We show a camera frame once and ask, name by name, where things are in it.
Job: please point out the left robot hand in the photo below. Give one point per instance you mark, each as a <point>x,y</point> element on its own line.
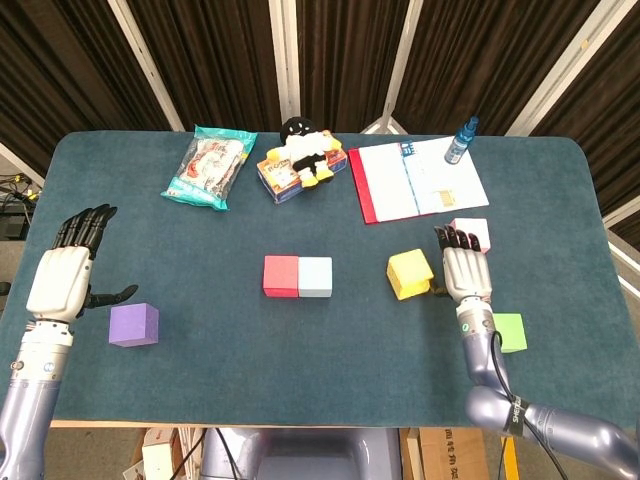
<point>60,280</point>

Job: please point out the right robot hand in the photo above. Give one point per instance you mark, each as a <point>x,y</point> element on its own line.
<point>467,272</point>

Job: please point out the pink foam cube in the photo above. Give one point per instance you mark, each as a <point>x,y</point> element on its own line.
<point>475,225</point>

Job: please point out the yellow foam cube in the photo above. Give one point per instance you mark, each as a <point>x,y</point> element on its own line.
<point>410,272</point>

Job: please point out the light blue foam cube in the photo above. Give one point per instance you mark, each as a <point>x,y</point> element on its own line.
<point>315,275</point>

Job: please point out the red foam cube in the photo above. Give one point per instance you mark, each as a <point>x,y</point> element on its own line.
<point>280,275</point>

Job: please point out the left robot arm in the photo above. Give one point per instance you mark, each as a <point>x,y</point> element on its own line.
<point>30,400</point>

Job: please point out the black floor equipment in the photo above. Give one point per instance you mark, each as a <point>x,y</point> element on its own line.
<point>12,225</point>

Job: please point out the green foam cube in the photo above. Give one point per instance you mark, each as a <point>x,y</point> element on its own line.
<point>512,335</point>

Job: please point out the purple foam cube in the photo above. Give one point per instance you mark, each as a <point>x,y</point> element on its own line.
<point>132,325</point>

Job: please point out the open red folder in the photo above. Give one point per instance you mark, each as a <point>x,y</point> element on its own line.
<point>425,185</point>

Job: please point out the blue spray bottle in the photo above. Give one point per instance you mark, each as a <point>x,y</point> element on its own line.
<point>457,147</point>

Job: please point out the teal felt table mat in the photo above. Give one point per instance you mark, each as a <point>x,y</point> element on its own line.
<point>320,360</point>

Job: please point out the teal snack bag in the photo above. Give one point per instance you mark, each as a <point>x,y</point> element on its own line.
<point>210,167</point>

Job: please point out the brown cardboard box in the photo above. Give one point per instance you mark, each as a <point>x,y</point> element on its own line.
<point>440,460</point>

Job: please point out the penguin plush toy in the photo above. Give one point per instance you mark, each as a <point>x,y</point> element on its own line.
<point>307,152</point>

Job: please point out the white carton box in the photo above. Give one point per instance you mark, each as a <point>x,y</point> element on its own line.
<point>157,457</point>

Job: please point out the blue cardboard box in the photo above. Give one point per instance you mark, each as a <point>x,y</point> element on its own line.
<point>280,182</point>

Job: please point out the lavender robot torso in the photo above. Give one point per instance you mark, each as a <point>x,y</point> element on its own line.
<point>300,455</point>

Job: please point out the white frame post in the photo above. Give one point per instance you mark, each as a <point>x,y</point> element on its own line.
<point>403,60</point>
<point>287,60</point>
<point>146,65</point>
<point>20,165</point>
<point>563,65</point>

